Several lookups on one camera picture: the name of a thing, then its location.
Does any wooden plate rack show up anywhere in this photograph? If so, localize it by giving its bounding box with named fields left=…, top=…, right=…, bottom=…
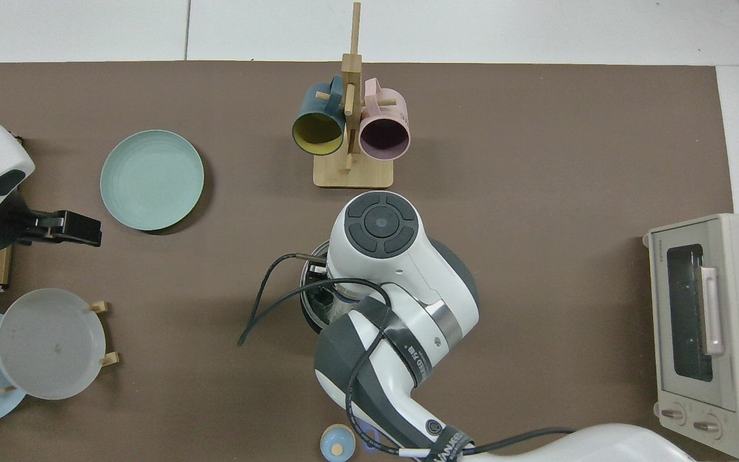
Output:
left=0, top=300, right=120, bottom=393

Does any pale green plate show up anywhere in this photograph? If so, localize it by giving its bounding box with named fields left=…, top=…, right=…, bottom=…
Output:
left=99, top=130, right=205, bottom=232

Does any grey plate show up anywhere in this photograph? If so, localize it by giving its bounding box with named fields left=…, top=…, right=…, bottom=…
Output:
left=0, top=288, right=107, bottom=401

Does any dark teal cup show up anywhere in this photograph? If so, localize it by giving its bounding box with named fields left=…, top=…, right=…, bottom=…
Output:
left=291, top=75, right=347, bottom=157

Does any wooden cup stand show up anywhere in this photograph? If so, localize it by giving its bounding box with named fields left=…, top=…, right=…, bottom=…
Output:
left=313, top=2, right=396, bottom=189

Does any small blue round thing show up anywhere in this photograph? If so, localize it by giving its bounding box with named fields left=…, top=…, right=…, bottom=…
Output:
left=319, top=423, right=354, bottom=460

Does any pink cup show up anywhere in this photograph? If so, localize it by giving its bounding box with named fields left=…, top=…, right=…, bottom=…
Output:
left=358, top=78, right=411, bottom=161

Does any brown table cloth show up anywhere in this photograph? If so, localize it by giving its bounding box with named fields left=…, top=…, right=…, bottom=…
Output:
left=0, top=61, right=735, bottom=462

